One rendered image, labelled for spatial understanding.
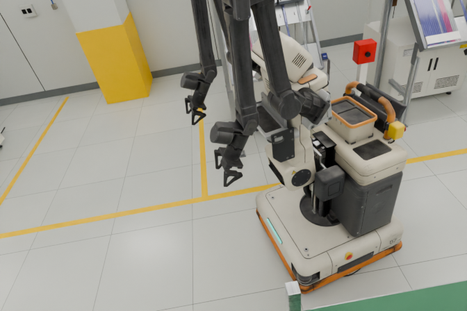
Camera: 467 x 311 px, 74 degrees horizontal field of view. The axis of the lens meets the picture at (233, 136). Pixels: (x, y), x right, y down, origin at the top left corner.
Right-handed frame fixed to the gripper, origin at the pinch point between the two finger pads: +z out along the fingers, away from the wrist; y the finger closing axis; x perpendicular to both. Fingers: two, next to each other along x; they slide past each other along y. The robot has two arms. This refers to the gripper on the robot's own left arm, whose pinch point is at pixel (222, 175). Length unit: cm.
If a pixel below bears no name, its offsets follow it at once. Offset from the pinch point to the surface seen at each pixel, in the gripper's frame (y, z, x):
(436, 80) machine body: -105, -43, 241
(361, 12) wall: -266, -71, 267
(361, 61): -106, -37, 145
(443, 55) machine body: -106, -64, 228
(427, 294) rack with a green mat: 58, -15, 32
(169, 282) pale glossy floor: -26, 109, 15
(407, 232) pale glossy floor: 2, 33, 142
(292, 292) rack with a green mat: 51, -11, -4
